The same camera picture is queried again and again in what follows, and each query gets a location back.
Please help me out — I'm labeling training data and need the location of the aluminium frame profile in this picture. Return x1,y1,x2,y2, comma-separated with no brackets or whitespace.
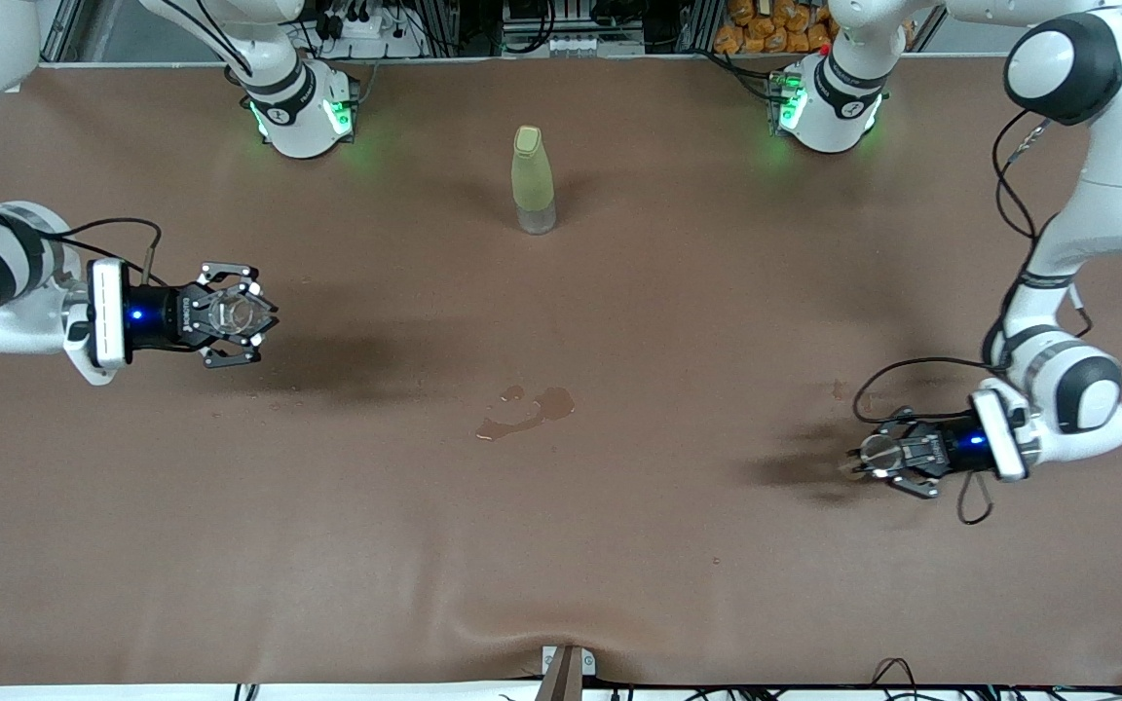
38,0,85,65

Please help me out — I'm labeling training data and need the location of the white terminal strip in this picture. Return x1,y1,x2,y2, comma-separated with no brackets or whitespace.
503,34,645,57

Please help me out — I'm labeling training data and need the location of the grey metal clamp bracket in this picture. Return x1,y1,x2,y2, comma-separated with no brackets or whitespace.
542,645,598,680

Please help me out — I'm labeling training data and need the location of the brown liquid puddle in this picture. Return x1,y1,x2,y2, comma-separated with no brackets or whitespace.
475,386,577,442

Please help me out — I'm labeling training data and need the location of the yellow-green bottle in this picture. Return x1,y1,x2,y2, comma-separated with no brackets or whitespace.
510,125,559,236

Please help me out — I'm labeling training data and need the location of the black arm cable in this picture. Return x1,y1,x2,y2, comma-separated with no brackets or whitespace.
53,0,265,289
851,107,1093,424

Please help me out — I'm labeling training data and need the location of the clear glass cup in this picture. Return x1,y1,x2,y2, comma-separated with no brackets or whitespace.
210,290,266,338

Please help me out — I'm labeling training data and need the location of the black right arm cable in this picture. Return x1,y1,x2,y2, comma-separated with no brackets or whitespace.
53,0,265,289

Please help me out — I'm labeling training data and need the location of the white power strip with plugs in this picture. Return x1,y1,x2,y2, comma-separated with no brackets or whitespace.
313,8,426,59

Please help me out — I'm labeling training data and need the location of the orange packaged goods pile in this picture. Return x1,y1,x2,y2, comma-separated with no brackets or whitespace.
714,0,840,55

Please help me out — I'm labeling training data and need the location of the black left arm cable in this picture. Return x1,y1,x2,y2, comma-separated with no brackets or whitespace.
851,107,1093,424

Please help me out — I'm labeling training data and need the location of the thin black dangling cable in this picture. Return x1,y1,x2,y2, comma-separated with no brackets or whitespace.
956,472,996,527

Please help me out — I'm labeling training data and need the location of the dark camera pole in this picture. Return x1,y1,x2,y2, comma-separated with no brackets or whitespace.
534,647,585,701

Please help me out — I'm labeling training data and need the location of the metal jigger measuring cup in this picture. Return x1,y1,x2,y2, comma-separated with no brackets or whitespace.
846,434,900,481

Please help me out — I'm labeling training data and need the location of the brown table mat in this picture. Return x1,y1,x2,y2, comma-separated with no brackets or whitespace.
0,54,1122,688

